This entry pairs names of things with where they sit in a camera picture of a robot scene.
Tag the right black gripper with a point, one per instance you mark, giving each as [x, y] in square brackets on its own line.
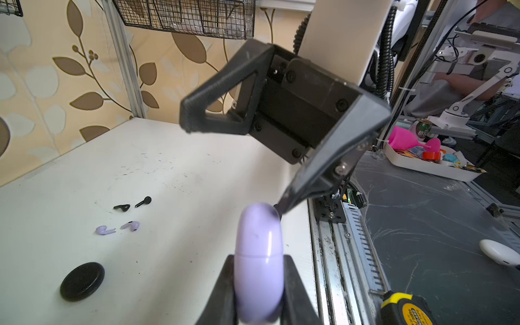
[289, 104]

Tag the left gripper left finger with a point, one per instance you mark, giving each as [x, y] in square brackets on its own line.
[221, 305]

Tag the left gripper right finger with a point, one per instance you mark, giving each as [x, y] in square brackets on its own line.
[296, 305]

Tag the purple round charging case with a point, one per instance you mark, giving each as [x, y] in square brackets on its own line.
[258, 263]

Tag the purple earbud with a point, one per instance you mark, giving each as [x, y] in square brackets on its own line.
[132, 225]
[103, 231]

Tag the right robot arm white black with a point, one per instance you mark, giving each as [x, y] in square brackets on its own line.
[397, 34]

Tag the black round charging case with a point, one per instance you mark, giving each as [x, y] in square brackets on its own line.
[82, 282]

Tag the yellow black tape measure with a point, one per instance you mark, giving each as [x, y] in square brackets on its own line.
[400, 308]

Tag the black earbud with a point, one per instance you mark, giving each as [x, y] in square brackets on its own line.
[147, 200]
[122, 207]

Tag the pink plastic funnel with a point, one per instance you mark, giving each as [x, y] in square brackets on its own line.
[403, 139]

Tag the white parts tray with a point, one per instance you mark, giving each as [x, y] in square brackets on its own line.
[431, 168]

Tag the white object on floor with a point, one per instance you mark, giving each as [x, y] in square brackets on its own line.
[501, 254]

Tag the right wire basket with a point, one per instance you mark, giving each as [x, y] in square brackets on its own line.
[208, 18]

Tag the wire basket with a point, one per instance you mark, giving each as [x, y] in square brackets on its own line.
[11, 7]
[208, 18]

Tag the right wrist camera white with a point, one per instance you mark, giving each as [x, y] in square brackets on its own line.
[341, 35]

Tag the back wire basket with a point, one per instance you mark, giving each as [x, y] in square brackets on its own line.
[11, 7]

